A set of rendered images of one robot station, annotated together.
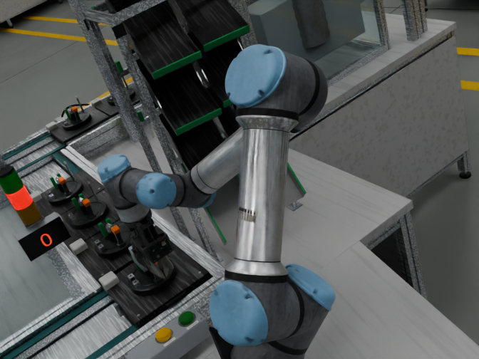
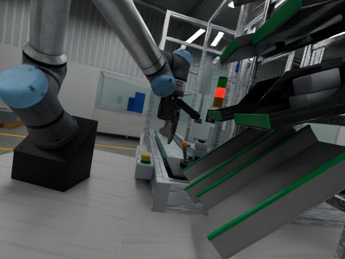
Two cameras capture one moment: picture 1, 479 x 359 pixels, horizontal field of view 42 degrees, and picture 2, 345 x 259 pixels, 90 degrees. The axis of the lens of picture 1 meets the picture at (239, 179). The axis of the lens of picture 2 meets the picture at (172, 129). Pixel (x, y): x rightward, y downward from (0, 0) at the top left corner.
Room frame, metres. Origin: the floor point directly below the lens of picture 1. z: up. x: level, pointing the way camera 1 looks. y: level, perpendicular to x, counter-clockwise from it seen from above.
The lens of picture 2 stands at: (1.45, -0.41, 1.19)
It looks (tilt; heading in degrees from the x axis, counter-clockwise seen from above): 6 degrees down; 104
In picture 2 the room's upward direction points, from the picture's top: 11 degrees clockwise
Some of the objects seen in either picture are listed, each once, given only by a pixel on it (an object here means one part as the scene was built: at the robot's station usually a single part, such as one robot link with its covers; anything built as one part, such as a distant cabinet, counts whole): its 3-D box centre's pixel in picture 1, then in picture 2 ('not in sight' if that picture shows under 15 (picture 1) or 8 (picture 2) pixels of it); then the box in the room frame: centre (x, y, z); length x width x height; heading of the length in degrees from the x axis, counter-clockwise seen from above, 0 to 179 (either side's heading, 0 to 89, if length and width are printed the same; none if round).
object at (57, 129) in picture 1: (73, 115); not in sight; (2.74, 0.62, 1.01); 0.24 x 0.24 x 0.13; 24
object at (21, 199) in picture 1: (19, 196); (219, 93); (1.43, 0.54, 1.33); 0.05 x 0.05 x 0.05
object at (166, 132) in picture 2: (167, 263); (166, 133); (1.27, 0.24, 1.10); 0.06 x 0.03 x 0.09; 24
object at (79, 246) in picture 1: (112, 233); not in sight; (1.64, 0.43, 1.01); 0.24 x 0.24 x 0.13; 24
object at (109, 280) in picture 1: (110, 282); not in sight; (1.45, 0.45, 0.97); 0.05 x 0.05 x 0.04; 24
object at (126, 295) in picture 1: (154, 280); (194, 170); (1.40, 0.32, 0.96); 0.24 x 0.24 x 0.02; 24
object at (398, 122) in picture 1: (337, 141); not in sight; (2.68, -0.53, 0.43); 1.11 x 0.68 x 0.86; 114
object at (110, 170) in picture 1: (120, 181); (179, 67); (1.26, 0.26, 1.37); 0.09 x 0.08 x 0.11; 40
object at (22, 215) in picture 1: (28, 211); (217, 102); (1.43, 0.54, 1.28); 0.05 x 0.05 x 0.05
